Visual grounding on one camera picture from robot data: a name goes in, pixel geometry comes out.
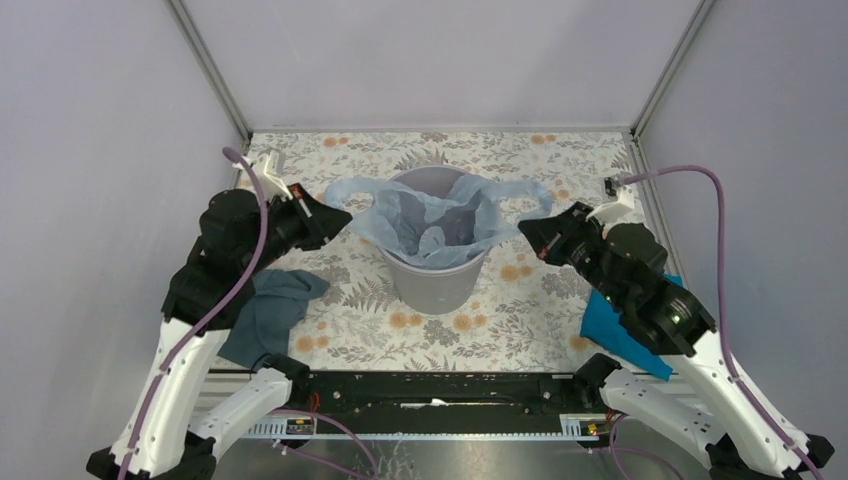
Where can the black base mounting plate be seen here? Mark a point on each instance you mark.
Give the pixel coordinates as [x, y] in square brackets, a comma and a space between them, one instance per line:
[450, 395]

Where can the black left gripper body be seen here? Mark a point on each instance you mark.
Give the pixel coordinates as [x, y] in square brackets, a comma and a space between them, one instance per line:
[285, 222]

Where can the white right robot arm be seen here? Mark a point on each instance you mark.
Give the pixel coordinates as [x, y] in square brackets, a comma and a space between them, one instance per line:
[739, 435]

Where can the grey-blue cloth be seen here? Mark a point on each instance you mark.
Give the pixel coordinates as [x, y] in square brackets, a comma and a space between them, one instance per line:
[280, 302]

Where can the bright blue cloth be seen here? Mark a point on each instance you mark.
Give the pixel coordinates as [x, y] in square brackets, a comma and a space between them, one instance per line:
[600, 324]

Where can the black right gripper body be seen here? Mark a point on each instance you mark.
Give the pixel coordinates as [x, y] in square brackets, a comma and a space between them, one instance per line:
[580, 244]

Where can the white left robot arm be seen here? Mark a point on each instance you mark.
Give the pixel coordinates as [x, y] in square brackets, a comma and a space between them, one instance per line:
[240, 234]

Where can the light blue plastic trash bag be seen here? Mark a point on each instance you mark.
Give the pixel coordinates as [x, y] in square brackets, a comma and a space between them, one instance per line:
[433, 233]

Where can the slotted cable duct rail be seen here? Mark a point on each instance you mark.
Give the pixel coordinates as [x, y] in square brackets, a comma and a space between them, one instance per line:
[521, 428]

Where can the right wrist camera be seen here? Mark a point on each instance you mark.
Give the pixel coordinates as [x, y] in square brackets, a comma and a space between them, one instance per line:
[621, 201]

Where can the grey plastic trash bin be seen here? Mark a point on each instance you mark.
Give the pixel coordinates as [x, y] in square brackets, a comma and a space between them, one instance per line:
[433, 292]

